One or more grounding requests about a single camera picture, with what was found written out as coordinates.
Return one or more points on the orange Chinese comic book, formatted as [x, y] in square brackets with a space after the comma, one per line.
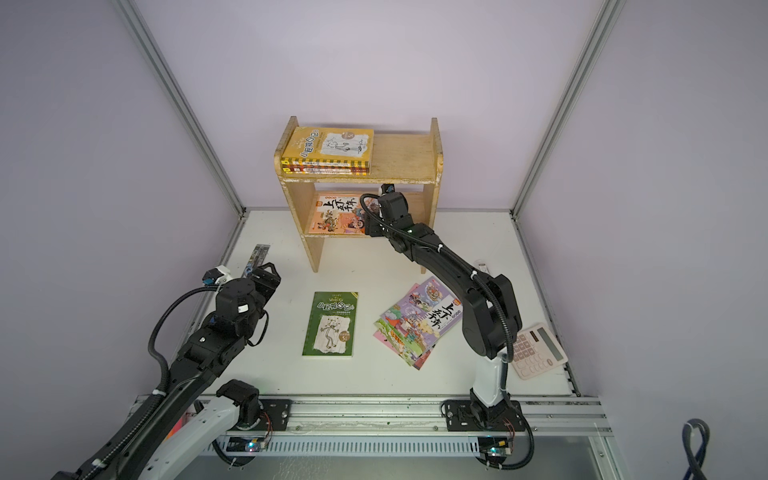
[337, 214]

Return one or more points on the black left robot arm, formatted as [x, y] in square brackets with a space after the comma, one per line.
[147, 446]

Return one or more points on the right controller circuit board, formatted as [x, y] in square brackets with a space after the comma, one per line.
[490, 446]

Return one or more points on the controller circuit board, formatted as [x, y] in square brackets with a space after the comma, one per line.
[237, 445]
[490, 446]

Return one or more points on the pink calculator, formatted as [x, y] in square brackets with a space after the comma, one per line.
[536, 351]

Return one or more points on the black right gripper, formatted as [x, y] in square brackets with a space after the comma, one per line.
[373, 223]

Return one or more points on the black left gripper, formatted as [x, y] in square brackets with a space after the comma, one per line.
[266, 285]

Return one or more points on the left controller circuit board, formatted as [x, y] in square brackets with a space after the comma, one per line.
[237, 445]

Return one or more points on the grey metal ruler strip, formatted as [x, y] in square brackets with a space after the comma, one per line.
[256, 259]

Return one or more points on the wooden two-tier bookshelf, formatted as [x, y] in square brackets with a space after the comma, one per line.
[412, 162]

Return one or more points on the white slotted cable duct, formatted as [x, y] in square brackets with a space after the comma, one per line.
[364, 446]

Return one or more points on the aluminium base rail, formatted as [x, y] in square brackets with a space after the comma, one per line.
[422, 415]

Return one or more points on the pack of coloured highlighters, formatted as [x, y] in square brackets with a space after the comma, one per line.
[176, 427]

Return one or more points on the yellow green-edged wimpy kid book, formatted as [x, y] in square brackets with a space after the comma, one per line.
[325, 146]

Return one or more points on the green pink bottom comic book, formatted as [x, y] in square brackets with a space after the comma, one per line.
[399, 329]

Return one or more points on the red wimpy kid book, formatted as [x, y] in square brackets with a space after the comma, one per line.
[297, 165]

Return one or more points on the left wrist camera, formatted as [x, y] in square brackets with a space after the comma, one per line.
[217, 276]

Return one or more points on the green wimpy kid book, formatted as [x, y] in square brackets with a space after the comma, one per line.
[331, 325]

